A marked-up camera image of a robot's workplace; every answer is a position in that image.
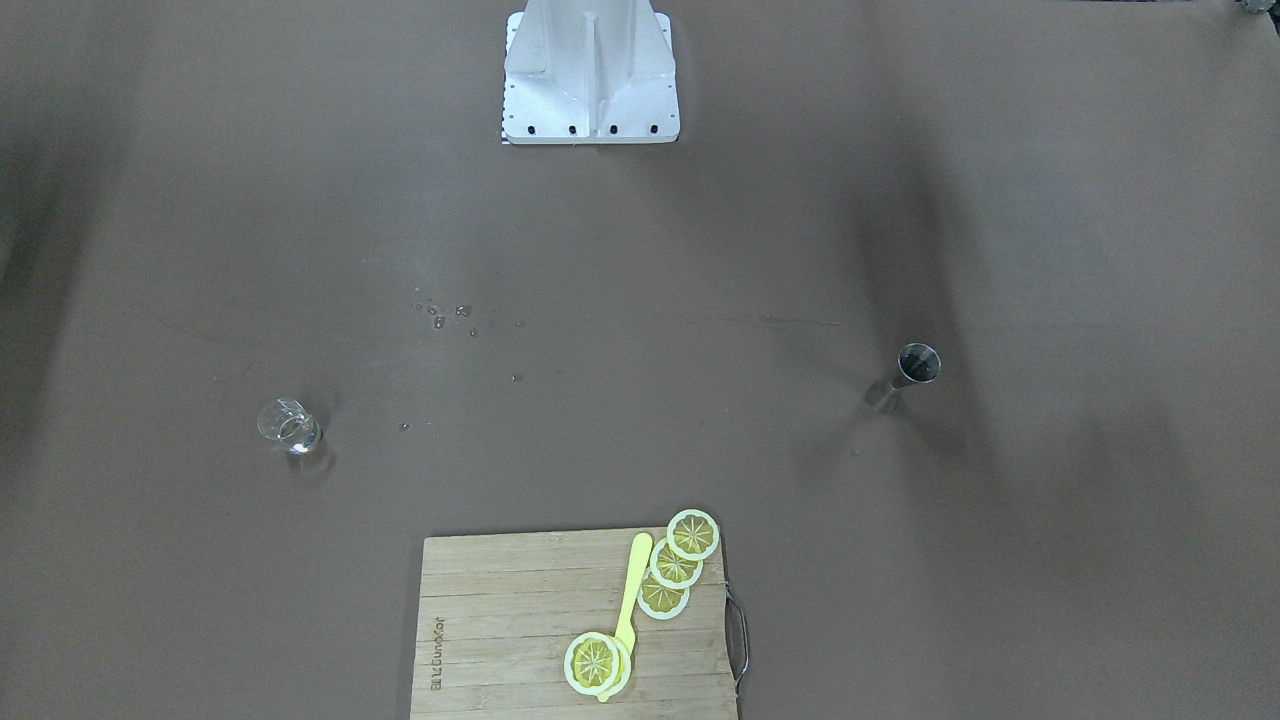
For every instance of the steel jigger measuring cup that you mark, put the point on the steel jigger measuring cup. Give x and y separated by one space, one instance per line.
916 364

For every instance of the small clear glass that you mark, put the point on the small clear glass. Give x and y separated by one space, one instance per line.
288 424

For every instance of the yellow plastic knife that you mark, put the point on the yellow plastic knife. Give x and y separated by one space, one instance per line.
638 559

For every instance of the wooden cutting board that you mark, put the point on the wooden cutting board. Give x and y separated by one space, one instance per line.
496 614

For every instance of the lemon slice on knife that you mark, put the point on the lemon slice on knife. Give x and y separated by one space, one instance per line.
597 665

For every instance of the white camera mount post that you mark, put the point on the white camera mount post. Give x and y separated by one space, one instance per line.
589 73

